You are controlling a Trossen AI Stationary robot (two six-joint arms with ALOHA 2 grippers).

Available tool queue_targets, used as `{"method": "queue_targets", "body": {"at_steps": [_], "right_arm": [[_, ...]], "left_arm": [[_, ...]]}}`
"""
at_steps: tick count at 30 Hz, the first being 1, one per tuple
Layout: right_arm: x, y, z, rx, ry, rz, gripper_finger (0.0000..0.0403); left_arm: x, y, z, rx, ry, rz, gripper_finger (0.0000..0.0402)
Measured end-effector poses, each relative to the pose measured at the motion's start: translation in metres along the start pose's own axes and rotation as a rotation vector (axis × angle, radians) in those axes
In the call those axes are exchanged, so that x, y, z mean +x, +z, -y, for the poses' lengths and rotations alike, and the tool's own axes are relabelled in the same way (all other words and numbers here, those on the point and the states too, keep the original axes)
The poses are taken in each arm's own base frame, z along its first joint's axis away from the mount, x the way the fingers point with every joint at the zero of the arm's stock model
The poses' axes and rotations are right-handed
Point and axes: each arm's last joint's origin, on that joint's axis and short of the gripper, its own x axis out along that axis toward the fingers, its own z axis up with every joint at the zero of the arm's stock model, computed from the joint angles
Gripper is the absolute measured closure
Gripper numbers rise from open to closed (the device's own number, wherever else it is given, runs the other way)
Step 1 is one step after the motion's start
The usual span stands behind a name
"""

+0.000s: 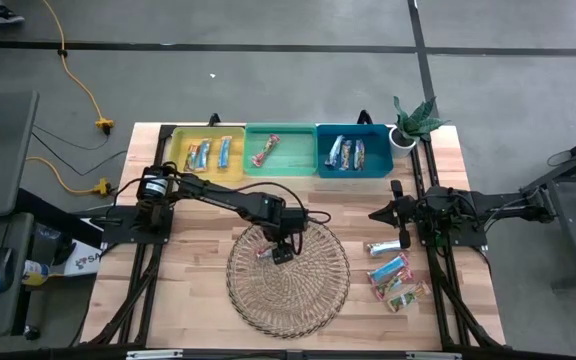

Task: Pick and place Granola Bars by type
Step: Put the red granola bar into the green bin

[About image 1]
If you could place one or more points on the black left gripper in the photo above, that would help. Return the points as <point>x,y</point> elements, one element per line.
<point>288,234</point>

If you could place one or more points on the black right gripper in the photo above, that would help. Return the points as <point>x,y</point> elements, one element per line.
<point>410,215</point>

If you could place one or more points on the snack bars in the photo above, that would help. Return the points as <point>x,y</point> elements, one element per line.
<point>264,253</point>

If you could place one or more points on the orange snack bag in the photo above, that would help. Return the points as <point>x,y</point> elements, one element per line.
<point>384,248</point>

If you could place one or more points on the green orange granola bar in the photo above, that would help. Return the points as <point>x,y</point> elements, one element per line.
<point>359,155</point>
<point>408,297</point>

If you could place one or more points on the blue green granola bar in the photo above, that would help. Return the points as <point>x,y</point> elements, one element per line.
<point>346,156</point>

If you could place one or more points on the silver blue granola bar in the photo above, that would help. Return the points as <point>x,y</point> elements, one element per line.
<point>334,151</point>

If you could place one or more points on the red green granola bar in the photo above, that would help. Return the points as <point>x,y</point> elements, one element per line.
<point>266,150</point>
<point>395,284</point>

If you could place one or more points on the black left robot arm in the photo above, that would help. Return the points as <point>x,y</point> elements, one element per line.
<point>228,200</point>

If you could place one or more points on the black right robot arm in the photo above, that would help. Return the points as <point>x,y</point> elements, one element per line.
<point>508,207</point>

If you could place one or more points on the round woven straw placemat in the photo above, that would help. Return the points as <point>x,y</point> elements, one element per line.
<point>288,300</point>

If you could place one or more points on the blue plastic bin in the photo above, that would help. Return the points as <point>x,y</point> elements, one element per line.
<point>378,160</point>

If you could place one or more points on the snake plant in white pot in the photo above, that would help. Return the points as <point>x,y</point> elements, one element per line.
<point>399,145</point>

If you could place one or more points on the teal plastic bin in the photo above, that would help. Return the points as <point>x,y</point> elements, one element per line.
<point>293,160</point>

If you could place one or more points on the black front table beam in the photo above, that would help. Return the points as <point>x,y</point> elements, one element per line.
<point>228,357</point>

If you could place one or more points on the yellow plastic bin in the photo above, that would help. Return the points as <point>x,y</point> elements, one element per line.
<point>175,150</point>

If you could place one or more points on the dark grey metal stand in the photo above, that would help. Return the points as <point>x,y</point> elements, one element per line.
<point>568,225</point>

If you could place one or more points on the black floor tape strip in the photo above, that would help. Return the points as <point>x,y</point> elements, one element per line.
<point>218,48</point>
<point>415,25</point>

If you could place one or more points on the white printed cardboard box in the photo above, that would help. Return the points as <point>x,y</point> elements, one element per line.
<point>85,260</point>

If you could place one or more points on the black desk beam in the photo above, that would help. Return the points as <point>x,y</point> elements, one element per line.
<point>53,215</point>

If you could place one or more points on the yellow labelled bottle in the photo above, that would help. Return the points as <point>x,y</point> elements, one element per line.
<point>35,272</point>

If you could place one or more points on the black castor wheel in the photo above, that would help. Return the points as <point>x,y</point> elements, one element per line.
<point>32,333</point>

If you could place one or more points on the person's black shoe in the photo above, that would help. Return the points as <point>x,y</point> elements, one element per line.
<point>3,15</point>

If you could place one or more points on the black aluminium table frame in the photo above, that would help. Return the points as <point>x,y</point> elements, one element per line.
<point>435,260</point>
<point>157,150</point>

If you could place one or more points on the silver metal bracket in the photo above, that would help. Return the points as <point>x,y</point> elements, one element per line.
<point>433,356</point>
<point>153,354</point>

